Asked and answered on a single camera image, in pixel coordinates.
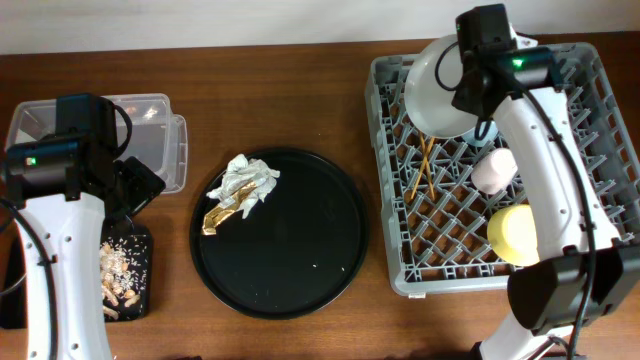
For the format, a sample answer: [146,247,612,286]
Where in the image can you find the light blue cup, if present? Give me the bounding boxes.
[462,122,498,147]

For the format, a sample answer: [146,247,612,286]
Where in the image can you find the grey plate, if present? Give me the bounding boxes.
[404,35,477,139]

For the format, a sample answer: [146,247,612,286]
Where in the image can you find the food scraps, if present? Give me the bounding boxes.
[99,238,146,321]

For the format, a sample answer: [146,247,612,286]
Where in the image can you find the gold foil wrapper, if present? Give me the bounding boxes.
[201,181,256,236]

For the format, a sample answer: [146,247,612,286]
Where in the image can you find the wooden chopstick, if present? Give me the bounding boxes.
[420,133,435,200]
[410,159,426,200]

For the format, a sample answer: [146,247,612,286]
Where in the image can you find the pink cup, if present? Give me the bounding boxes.
[471,148,518,195]

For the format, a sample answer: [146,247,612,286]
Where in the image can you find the white napkin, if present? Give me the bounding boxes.
[206,154,280,219]

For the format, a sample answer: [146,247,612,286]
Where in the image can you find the yellow bowl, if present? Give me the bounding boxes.
[487,204,540,267]

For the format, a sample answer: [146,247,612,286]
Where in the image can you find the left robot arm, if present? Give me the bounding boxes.
[1,94,165,359]

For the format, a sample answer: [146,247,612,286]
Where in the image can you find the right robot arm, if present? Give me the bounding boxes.
[452,4,639,359]

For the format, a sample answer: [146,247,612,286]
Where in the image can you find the grey dishwasher rack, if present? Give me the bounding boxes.
[365,43,639,298]

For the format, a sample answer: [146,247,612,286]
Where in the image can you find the clear plastic bin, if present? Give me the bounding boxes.
[6,93,188,194]

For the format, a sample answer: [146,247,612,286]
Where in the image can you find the black rectangular tray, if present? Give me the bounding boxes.
[1,225,153,329]

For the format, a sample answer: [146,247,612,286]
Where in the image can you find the round black tray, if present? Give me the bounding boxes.
[189,148,369,320]

